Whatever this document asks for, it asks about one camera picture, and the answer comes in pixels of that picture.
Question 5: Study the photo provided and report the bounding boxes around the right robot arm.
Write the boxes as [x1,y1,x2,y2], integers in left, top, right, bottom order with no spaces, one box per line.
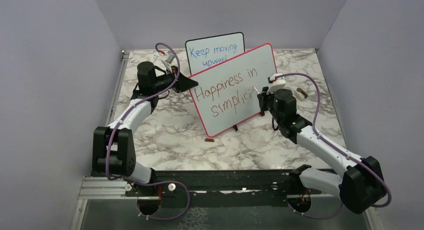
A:
[257,87,392,214]

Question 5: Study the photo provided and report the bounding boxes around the black mounting rail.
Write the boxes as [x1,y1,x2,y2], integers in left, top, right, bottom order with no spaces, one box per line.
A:
[81,169,330,208]

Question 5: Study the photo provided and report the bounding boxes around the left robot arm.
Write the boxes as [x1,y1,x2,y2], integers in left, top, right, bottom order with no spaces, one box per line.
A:
[92,61,199,196]

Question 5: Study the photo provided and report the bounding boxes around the pink framed whiteboard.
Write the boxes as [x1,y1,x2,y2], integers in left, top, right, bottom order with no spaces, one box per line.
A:
[189,43,277,138]

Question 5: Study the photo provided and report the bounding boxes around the small white eraser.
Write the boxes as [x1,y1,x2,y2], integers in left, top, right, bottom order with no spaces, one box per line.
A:
[295,87,308,101]

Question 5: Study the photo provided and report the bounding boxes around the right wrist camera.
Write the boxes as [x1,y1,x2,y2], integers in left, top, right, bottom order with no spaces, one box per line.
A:
[267,73,286,94]

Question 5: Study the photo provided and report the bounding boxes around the black framed whiteboard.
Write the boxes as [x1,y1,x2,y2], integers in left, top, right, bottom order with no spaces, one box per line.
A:
[185,31,245,75]

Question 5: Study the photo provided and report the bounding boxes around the aluminium table frame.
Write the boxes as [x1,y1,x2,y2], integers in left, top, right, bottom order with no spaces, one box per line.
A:
[71,49,375,230]

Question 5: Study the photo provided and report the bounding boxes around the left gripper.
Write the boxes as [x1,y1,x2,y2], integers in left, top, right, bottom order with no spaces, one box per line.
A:
[152,65,198,94]

